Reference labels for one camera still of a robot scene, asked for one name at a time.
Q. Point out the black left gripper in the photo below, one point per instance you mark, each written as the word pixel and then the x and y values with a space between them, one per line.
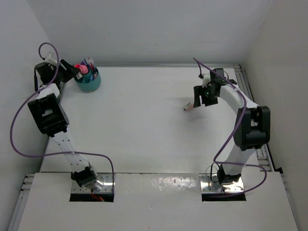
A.
pixel 70 71

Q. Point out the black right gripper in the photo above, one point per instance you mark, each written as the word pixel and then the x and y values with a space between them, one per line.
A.
pixel 198 91

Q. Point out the pink capped clear tube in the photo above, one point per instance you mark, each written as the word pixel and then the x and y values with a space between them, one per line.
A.
pixel 84 69

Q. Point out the red pen top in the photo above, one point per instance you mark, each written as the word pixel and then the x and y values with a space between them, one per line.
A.
pixel 91 64

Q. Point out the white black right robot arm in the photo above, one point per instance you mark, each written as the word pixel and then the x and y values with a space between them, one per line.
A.
pixel 252 125

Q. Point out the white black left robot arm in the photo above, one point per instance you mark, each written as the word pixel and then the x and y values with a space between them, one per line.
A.
pixel 51 119

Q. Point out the teal round desk organizer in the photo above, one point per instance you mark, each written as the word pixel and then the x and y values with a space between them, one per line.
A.
pixel 91 86

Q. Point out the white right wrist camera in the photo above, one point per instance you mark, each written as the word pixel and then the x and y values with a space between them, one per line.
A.
pixel 206 79

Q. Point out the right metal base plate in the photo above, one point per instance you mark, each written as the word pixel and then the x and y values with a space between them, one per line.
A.
pixel 210 185

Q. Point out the metal base plate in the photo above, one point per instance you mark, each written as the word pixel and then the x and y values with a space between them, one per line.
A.
pixel 103 185
pixel 210 185

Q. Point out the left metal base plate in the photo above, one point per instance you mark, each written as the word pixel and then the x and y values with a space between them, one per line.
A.
pixel 103 185

